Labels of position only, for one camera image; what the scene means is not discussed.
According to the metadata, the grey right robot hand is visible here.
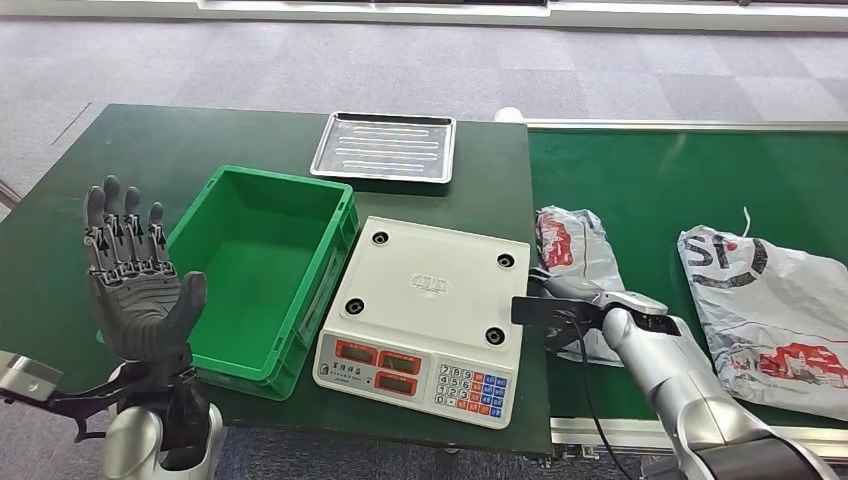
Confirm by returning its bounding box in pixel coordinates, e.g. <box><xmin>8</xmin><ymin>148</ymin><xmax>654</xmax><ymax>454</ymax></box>
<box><xmin>529</xmin><ymin>267</ymin><xmax>670</xmax><ymax>354</ymax></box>

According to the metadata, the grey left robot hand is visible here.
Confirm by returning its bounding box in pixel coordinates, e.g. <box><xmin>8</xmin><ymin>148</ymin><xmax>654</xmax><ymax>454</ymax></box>
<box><xmin>83</xmin><ymin>174</ymin><xmax>209</xmax><ymax>364</ymax></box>

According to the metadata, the small grey courier package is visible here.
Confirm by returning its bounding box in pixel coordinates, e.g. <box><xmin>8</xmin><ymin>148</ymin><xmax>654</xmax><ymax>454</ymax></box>
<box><xmin>535</xmin><ymin>205</ymin><xmax>628</xmax><ymax>369</ymax></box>

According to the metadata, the green conveyor belt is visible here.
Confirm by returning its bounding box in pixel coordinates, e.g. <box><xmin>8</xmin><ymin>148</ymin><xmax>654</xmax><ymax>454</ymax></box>
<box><xmin>527</xmin><ymin>129</ymin><xmax>848</xmax><ymax>431</ymax></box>

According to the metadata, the large grey courier package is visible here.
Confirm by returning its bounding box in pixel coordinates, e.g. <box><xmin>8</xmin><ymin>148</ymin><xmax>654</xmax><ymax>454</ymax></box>
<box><xmin>676</xmin><ymin>223</ymin><xmax>848</xmax><ymax>423</ymax></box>

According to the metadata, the green plastic crate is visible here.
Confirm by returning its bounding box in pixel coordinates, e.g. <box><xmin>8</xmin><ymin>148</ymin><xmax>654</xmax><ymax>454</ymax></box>
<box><xmin>165</xmin><ymin>164</ymin><xmax>361</xmax><ymax>403</ymax></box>

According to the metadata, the white electronic price scale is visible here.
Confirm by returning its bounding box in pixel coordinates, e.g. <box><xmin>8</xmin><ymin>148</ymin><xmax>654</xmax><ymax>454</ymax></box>
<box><xmin>311</xmin><ymin>215</ymin><xmax>533</xmax><ymax>431</ymax></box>

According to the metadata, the silver metal tray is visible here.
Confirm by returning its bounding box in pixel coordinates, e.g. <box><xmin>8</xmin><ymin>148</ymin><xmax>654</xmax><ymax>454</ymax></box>
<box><xmin>309</xmin><ymin>111</ymin><xmax>458</xmax><ymax>185</ymax></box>

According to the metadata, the black left wrist camera bracket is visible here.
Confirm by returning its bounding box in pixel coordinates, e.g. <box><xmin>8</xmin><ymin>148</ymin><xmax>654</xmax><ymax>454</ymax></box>
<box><xmin>0</xmin><ymin>360</ymin><xmax>200</xmax><ymax>445</ymax></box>

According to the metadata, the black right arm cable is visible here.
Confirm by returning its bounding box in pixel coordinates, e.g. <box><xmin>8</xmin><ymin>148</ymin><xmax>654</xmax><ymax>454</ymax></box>
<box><xmin>559</xmin><ymin>309</ymin><xmax>634</xmax><ymax>480</ymax></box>

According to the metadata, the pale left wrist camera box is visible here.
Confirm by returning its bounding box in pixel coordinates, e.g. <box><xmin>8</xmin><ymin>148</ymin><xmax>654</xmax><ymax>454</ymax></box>
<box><xmin>0</xmin><ymin>350</ymin><xmax>65</xmax><ymax>403</ymax></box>

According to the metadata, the silver conveyor frame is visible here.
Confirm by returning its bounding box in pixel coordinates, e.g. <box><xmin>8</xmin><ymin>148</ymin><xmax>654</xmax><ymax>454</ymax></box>
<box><xmin>523</xmin><ymin>117</ymin><xmax>848</xmax><ymax>465</ymax></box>

